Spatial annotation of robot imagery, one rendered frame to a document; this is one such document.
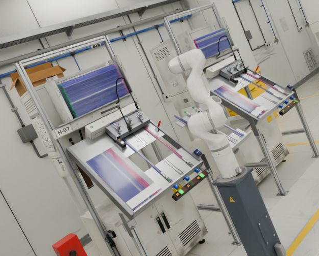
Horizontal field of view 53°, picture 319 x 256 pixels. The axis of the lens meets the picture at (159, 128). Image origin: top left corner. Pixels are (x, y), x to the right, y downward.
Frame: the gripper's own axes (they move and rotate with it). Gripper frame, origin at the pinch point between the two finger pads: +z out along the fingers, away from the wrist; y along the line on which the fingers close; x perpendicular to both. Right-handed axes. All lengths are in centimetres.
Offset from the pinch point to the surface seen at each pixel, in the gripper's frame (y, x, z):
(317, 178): -84, 92, 31
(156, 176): 48, 3, 15
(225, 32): -130, -68, -17
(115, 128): 42, -47, 15
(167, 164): 34.6, 1.5, 14.6
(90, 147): 64, -47, 23
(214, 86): -78, -33, 11
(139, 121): 22.3, -39.9, 12.7
